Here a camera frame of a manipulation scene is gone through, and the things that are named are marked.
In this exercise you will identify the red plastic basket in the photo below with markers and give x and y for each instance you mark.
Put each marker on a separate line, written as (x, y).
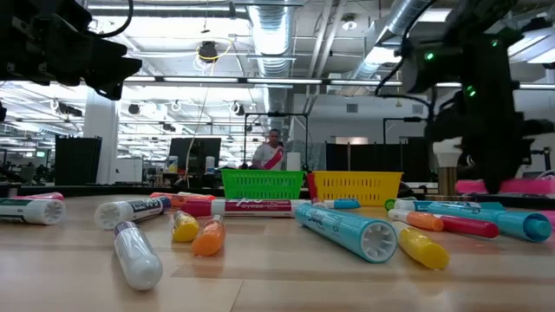
(311, 186)

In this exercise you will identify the turquoise Sharpie highlighter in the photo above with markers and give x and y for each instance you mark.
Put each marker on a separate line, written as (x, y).
(511, 223)
(338, 229)

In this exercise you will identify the light blue Expo marker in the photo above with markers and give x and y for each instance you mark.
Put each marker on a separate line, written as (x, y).
(412, 204)

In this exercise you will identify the purple white marker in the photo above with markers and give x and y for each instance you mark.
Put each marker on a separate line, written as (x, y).
(139, 260)

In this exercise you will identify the orange white marker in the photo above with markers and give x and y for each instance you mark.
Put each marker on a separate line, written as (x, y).
(422, 221)
(209, 240)

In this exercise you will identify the orange highlighter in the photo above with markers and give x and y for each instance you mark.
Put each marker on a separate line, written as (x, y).
(182, 200)

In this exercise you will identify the dark green Expo marker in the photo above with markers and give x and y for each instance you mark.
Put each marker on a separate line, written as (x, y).
(26, 211)

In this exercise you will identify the thin red marker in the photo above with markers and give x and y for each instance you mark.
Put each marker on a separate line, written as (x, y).
(472, 227)

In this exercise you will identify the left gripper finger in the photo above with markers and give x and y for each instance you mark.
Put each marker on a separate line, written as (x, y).
(115, 65)
(110, 89)

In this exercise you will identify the white pillar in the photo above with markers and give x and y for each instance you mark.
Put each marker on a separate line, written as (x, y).
(102, 130)

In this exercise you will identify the light blue capped marker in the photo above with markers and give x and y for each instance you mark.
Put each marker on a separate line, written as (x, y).
(347, 204)

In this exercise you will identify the pink highlighter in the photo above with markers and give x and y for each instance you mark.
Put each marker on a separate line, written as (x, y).
(524, 186)
(41, 196)

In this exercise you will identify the rig light bar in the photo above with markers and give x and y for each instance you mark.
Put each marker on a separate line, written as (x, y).
(282, 81)

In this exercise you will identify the person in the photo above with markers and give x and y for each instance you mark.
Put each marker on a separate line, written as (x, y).
(269, 156)

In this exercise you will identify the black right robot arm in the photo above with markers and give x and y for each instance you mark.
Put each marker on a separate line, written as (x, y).
(477, 26)

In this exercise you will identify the yellow plastic basket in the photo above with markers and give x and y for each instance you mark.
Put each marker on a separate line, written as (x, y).
(355, 186)

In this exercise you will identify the maroon Expo marker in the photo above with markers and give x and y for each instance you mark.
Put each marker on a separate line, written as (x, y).
(256, 208)

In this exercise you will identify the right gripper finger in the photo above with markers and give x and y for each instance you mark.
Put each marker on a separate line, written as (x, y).
(493, 180)

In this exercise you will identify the yellow white marker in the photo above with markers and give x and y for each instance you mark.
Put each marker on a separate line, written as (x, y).
(185, 229)
(422, 247)

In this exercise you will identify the silver ventilation duct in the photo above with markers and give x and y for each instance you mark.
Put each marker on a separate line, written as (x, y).
(271, 39)

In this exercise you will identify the green plastic basket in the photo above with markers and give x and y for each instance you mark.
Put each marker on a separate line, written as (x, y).
(260, 184)

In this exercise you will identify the black ceiling camera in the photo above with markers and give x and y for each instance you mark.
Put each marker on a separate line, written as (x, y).
(208, 51)

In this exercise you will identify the dark blue Expo marker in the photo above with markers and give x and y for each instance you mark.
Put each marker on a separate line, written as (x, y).
(130, 211)

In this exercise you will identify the black stand frame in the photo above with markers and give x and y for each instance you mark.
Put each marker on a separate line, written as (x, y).
(277, 114)
(412, 119)

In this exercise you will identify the black partition panel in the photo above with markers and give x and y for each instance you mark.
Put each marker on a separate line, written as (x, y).
(78, 160)
(368, 160)

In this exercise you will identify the bright green marker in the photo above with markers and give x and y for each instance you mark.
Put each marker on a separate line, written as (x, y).
(390, 204)

